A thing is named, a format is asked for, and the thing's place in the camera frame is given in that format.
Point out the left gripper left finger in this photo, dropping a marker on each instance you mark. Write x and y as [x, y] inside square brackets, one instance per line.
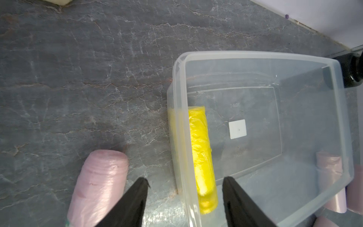
[129, 210]

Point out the pink roll upper left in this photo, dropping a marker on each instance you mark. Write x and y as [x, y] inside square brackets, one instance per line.
[100, 185]

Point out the clear plastic storage box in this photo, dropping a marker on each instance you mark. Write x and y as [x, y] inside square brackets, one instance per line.
[294, 106]

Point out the pink roll centre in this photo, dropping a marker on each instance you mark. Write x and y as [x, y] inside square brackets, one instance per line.
[330, 171]

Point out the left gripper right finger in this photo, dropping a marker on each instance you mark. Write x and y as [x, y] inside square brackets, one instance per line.
[240, 209]

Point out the yellow trash bag roll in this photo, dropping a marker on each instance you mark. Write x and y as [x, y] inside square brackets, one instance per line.
[202, 160]

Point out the pink roll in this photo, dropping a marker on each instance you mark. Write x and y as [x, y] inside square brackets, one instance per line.
[355, 191]
[330, 171]
[100, 185]

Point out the pink roll lower right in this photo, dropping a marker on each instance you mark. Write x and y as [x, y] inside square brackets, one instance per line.
[355, 191]

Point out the white label in box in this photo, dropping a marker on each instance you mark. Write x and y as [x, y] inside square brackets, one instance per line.
[237, 129]

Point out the potted green plant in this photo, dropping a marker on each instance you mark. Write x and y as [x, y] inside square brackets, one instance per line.
[352, 69]

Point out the beige cloth glove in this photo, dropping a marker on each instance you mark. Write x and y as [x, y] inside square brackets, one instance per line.
[59, 2]

